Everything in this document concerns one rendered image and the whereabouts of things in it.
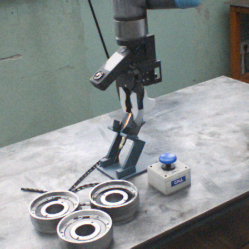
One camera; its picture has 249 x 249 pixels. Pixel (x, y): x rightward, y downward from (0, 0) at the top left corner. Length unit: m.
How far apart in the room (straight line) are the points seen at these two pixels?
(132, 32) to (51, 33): 1.60
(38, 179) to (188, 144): 0.40
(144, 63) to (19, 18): 1.52
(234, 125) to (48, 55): 1.48
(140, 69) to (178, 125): 0.35
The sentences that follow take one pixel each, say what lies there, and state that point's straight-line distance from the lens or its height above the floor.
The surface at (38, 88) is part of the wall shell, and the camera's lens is 2.67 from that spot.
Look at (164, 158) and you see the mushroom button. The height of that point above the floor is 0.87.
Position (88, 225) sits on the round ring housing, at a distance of 0.97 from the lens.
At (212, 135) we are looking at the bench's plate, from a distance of 1.34.
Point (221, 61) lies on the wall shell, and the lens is 3.38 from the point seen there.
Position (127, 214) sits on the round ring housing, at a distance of 1.01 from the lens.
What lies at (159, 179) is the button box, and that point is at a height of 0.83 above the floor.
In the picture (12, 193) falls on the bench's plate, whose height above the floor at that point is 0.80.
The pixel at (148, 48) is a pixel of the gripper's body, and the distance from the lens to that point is 1.12.
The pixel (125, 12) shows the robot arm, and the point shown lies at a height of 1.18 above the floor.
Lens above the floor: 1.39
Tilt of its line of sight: 23 degrees down
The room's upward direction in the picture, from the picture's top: 6 degrees counter-clockwise
